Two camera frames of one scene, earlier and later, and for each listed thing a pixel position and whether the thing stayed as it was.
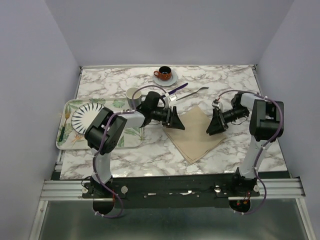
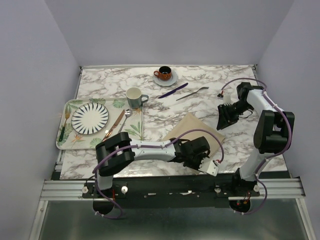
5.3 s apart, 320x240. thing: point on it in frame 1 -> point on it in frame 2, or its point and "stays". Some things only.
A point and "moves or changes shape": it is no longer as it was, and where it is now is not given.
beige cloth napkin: x=193 y=142 moves or changes shape
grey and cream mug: x=138 y=98 stays
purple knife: x=170 y=92 stays
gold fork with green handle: x=67 y=116 stays
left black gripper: x=175 y=122 -> x=201 y=156
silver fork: x=205 y=87 stays
